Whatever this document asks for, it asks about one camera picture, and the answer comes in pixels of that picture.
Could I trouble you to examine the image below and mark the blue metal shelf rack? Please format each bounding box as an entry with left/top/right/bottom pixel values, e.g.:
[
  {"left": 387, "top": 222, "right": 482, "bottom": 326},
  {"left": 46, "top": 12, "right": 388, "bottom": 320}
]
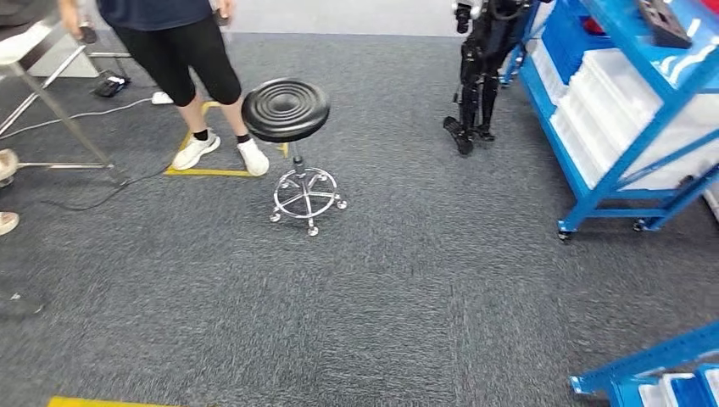
[
  {"left": 568, "top": 321, "right": 719, "bottom": 407},
  {"left": 499, "top": 0, "right": 719, "bottom": 243}
]

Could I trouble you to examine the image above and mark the black round stool chrome base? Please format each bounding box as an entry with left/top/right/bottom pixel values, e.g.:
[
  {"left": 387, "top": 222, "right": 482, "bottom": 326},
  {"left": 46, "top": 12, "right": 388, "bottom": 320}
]
[{"left": 241, "top": 77, "right": 348, "bottom": 238}]

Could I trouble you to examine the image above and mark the yellow floor tape square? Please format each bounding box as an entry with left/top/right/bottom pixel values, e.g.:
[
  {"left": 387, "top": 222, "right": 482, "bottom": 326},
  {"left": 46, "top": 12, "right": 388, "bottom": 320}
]
[
  {"left": 163, "top": 99, "right": 291, "bottom": 179},
  {"left": 46, "top": 395, "right": 189, "bottom": 407}
]

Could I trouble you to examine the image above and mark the white plastic bin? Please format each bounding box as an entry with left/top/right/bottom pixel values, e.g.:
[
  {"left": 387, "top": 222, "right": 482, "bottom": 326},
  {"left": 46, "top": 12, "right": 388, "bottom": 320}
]
[
  {"left": 549, "top": 109, "right": 719, "bottom": 192},
  {"left": 555, "top": 92, "right": 719, "bottom": 170},
  {"left": 637, "top": 372, "right": 698, "bottom": 407},
  {"left": 529, "top": 39, "right": 570, "bottom": 107},
  {"left": 567, "top": 48, "right": 719, "bottom": 144}
]

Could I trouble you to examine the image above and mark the blue plastic bin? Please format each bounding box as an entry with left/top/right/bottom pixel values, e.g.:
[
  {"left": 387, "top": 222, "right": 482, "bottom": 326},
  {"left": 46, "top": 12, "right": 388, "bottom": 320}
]
[
  {"left": 668, "top": 367, "right": 717, "bottom": 407},
  {"left": 540, "top": 0, "right": 616, "bottom": 86}
]

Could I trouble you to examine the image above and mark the black floor device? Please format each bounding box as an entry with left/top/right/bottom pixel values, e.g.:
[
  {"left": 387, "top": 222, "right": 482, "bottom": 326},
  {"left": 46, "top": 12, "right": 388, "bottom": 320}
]
[{"left": 91, "top": 73, "right": 132, "bottom": 99}]

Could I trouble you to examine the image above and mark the white desk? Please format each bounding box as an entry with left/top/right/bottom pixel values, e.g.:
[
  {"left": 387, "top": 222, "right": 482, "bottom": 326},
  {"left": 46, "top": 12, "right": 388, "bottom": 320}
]
[{"left": 28, "top": 33, "right": 101, "bottom": 79}]

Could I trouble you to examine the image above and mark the black floor cable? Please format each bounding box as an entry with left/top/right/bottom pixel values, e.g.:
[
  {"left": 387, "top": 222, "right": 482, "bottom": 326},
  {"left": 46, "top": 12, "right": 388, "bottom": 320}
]
[{"left": 40, "top": 163, "right": 172, "bottom": 214}]

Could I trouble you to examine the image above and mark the white floor cable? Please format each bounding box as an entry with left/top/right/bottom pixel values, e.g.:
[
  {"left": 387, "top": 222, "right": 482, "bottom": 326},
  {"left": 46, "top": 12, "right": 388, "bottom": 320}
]
[{"left": 0, "top": 97, "right": 153, "bottom": 142}]

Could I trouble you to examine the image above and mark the black plastic frame part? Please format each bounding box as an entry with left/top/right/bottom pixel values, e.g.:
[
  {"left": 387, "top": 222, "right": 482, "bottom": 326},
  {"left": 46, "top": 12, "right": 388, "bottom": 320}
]
[{"left": 637, "top": 0, "right": 694, "bottom": 50}]

